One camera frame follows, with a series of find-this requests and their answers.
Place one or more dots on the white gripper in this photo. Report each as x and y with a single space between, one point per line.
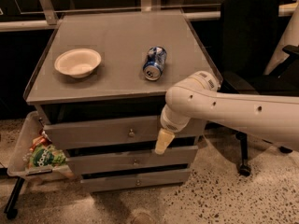
172 124

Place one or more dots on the grey top drawer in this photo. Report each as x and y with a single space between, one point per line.
103 132

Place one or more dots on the grey drawer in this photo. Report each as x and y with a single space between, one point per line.
130 160
136 181
103 132

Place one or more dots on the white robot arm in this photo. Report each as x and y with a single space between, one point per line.
271 118

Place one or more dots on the grey bottom drawer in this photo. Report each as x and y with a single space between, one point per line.
136 181

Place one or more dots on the grey middle drawer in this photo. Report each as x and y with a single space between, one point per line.
130 160

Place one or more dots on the grey drawer cabinet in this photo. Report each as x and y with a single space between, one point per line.
117 88

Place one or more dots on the blue soda can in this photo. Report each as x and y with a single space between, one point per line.
154 64

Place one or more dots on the white paper bowl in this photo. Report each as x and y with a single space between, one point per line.
78 63

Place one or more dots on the green chip bag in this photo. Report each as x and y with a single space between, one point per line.
45 156

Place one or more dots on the red snack bag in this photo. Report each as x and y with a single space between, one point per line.
41 139

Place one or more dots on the clear plastic side bin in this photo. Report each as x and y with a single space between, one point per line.
18 164

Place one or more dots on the black office chair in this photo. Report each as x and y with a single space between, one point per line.
249 30

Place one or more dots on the black stand leg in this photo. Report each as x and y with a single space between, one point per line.
10 210

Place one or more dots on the metal railing bar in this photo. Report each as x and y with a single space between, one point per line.
26 15

